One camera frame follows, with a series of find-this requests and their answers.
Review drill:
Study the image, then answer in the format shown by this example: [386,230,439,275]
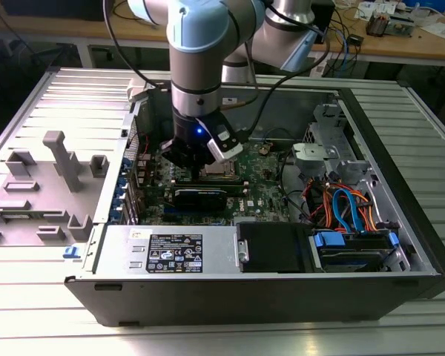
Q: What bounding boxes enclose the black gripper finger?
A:
[160,139,202,182]

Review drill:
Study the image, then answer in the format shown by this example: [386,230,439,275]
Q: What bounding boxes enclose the silver square CPU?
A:
[203,161,233,177]

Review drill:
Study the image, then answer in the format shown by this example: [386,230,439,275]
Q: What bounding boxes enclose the blue expansion slot latches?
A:
[110,157,130,224]

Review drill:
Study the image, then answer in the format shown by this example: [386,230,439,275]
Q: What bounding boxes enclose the black graphics card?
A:
[171,187,228,213]

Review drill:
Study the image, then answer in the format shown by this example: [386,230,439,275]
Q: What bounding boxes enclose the green motherboard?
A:
[133,139,302,227]

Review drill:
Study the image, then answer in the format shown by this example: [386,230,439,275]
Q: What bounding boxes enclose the grey power supply unit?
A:
[91,224,243,276]

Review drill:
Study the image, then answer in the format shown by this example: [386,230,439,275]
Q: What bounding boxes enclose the silver metal drive cage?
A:
[291,102,374,186]

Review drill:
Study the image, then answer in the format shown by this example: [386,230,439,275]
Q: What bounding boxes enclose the grey plastic parts rack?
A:
[0,130,111,248]

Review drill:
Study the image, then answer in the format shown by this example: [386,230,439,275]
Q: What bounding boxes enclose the white QR label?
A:
[311,57,328,78]

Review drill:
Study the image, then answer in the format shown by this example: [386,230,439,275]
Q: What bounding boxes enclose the black open PC case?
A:
[63,76,445,328]

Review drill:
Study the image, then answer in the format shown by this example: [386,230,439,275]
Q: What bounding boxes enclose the wooden desk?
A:
[0,0,445,70]

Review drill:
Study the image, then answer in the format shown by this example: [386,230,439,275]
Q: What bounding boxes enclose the blue disk carrier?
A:
[311,229,401,274]

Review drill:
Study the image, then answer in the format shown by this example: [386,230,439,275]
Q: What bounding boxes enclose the large black flat box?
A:
[1,0,115,22]

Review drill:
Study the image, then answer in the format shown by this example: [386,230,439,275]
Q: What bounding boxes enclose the black tower box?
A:
[313,0,337,45]

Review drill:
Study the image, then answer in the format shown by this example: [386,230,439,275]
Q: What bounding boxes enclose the black hard disk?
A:
[318,246,392,274]

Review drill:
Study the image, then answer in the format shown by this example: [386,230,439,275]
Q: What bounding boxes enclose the metal heat sink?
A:
[366,10,391,37]

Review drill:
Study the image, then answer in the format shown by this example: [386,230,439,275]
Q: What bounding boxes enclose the white printed cards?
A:
[355,1,398,20]

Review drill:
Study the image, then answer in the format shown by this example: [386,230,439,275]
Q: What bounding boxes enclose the grey metal device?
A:
[389,13,418,38]

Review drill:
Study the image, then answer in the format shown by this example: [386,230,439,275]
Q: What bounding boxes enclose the white paper sheet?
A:
[419,20,445,41]

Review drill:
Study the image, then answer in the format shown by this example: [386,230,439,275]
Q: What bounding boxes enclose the thin red wire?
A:
[128,132,150,159]

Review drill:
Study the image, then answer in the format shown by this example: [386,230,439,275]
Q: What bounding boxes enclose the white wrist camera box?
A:
[206,124,245,164]

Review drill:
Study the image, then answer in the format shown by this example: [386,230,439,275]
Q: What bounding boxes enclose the blue cable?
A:
[338,30,352,78]

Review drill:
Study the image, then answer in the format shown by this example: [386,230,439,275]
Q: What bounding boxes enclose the blue flat wire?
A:
[332,188,365,235]

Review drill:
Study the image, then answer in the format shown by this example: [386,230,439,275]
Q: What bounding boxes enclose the orange wire bundle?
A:
[304,179,380,234]

